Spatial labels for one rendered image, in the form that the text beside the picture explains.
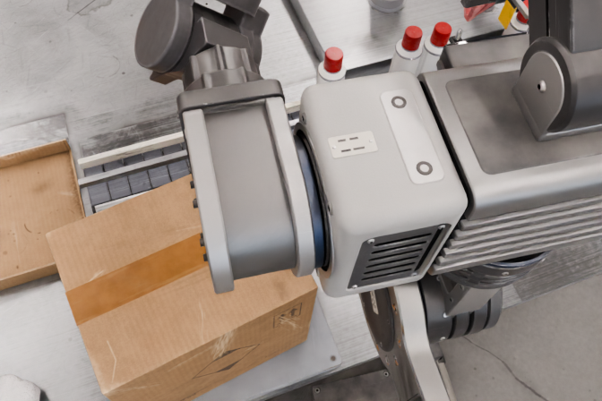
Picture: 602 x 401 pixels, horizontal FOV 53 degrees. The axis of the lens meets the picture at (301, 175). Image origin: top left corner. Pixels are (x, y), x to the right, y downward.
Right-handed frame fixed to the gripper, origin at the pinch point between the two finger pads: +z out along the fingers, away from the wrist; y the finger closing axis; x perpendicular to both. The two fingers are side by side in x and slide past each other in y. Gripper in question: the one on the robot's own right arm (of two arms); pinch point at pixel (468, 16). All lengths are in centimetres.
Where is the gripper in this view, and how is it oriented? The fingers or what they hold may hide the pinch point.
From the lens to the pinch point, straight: 131.2
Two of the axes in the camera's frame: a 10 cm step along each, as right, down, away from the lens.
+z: -0.6, 5.0, 8.6
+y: -9.4, 2.7, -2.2
